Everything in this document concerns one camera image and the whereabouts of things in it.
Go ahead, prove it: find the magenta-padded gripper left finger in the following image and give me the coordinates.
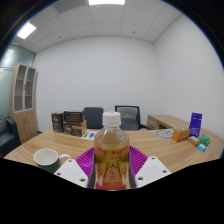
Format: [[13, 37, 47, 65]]
[[54, 147, 98, 189]]

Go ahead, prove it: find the orange-brown box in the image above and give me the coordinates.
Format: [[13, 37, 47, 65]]
[[171, 128, 192, 143]]

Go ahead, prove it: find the green and white mug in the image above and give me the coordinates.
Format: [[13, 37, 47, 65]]
[[33, 148, 72, 175]]

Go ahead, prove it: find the wooden shelf cabinet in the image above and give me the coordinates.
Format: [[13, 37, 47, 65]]
[[9, 63, 39, 144]]

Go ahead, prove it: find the small tan box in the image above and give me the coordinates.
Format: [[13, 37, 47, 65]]
[[186, 135, 202, 146]]

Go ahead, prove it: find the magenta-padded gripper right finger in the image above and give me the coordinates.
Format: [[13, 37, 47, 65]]
[[128, 145, 172, 189]]

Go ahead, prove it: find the yellow-labelled drink bottle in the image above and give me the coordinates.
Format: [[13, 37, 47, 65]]
[[92, 111, 132, 191]]

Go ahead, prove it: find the wide dark brown box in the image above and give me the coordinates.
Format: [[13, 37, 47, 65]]
[[63, 110, 85, 124]]

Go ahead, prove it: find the flat round white disc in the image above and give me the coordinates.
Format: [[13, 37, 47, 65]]
[[155, 128, 175, 140]]

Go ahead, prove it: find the small light blue box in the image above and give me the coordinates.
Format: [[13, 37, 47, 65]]
[[197, 143, 208, 153]]

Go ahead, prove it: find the small dark brown box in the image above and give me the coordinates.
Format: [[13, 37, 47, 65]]
[[50, 111, 65, 134]]

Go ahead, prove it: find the white and green booklet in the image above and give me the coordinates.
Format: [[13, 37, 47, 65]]
[[81, 130, 100, 141]]

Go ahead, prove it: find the rectangular ceiling light panel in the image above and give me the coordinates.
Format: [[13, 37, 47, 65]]
[[87, 0, 126, 6], [16, 21, 37, 40]]

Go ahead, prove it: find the flat green box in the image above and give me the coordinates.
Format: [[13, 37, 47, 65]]
[[197, 133, 212, 147]]

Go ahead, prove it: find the black leather sofa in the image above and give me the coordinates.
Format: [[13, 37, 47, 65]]
[[0, 117, 22, 158]]

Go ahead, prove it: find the black mesh office chair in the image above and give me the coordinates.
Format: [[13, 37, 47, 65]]
[[114, 105, 148, 132]]

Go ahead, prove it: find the upright purple box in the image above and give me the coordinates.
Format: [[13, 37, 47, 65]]
[[188, 112, 203, 138]]

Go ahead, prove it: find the brown cardboard box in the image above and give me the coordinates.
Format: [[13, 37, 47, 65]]
[[62, 119, 88, 138]]

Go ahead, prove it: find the grey ceiling air vent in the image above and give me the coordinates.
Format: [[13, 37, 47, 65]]
[[53, 0, 89, 14]]

